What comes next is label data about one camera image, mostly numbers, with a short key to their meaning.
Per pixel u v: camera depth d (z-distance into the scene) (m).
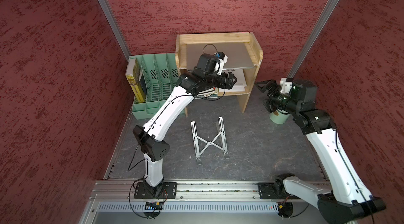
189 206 0.77
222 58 0.62
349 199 0.36
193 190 0.76
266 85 0.58
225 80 0.61
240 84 0.85
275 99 0.57
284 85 0.59
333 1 0.78
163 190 0.74
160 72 1.13
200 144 0.89
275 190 0.71
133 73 0.91
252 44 0.76
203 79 0.53
